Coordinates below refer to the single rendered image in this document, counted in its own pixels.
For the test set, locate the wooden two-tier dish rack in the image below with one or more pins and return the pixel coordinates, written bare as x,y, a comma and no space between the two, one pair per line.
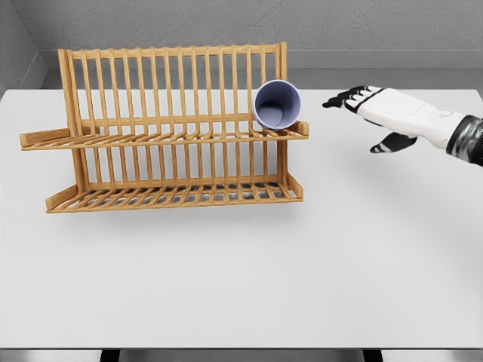
170,128

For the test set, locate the lavender blue cup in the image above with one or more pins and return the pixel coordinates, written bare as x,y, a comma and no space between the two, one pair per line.
277,105

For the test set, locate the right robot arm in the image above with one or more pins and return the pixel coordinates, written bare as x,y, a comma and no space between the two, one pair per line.
449,126

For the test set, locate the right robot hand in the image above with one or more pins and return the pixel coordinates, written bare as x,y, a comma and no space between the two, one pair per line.
385,109

